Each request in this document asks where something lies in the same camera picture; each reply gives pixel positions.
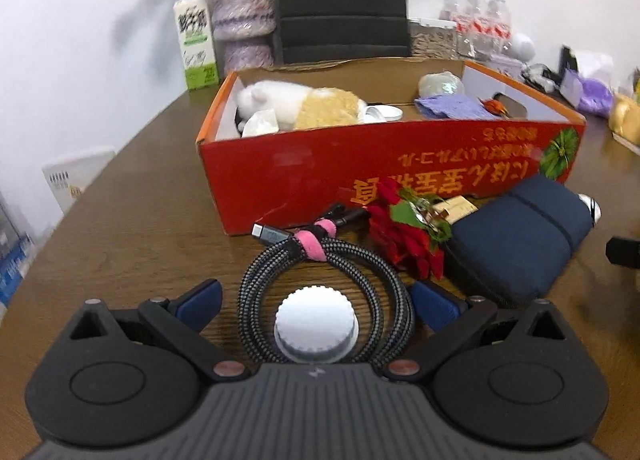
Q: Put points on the white round device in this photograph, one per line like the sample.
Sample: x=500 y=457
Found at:
x=522 y=45

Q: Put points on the purple knit cloth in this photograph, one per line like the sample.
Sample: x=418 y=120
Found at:
x=450 y=107

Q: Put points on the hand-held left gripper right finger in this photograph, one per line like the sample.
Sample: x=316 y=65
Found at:
x=434 y=307

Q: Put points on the brown wooden desk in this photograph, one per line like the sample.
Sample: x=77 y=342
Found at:
x=125 y=220

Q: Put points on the small red packet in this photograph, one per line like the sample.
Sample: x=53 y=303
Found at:
x=495 y=104

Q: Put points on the green white milk carton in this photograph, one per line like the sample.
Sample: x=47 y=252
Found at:
x=195 y=39

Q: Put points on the ribbed white jar lid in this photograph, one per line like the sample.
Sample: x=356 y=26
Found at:
x=315 y=320

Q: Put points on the red fabric rose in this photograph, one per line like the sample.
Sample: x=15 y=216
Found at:
x=400 y=235

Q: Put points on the wadded clear plastic bag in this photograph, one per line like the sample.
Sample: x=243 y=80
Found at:
x=440 y=84

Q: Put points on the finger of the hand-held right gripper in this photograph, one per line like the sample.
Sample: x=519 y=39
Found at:
x=625 y=252

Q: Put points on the purple marbled vase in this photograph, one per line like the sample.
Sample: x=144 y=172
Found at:
x=240 y=4

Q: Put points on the clear seed container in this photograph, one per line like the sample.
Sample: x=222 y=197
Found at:
x=430 y=42

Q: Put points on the blue brochures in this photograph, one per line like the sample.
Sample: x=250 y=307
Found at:
x=15 y=270

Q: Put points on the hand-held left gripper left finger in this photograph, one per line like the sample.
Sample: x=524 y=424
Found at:
x=200 y=300

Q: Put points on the white wall panel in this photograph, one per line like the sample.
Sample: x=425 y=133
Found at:
x=75 y=172

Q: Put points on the pale lavender tin box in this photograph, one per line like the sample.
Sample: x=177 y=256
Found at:
x=507 y=67

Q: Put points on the yellow mug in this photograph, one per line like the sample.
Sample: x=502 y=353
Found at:
x=627 y=117

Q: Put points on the red cardboard box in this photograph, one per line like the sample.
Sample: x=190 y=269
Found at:
x=300 y=174

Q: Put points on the silver metal cylinder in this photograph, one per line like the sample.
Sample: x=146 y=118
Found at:
x=592 y=210

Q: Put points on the white yellow plush hamster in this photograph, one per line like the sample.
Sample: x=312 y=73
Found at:
x=325 y=109

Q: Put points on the purple tissue box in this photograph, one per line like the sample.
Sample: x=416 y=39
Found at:
x=592 y=97

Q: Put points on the smooth white jar lid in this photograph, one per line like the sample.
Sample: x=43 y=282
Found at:
x=387 y=113

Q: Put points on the white tissue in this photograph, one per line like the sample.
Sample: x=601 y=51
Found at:
x=260 y=122

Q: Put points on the navy zip pouch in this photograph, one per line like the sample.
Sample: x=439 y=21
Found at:
x=510 y=245

